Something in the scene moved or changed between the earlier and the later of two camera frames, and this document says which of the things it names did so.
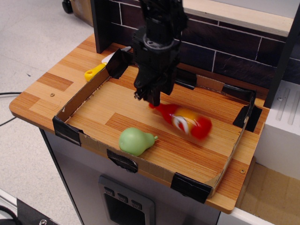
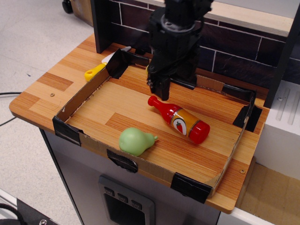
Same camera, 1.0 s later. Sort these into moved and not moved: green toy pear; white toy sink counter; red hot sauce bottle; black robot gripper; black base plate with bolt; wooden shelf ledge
Moved: red hot sauce bottle; black robot gripper
Not moved: white toy sink counter; black base plate with bolt; wooden shelf ledge; green toy pear
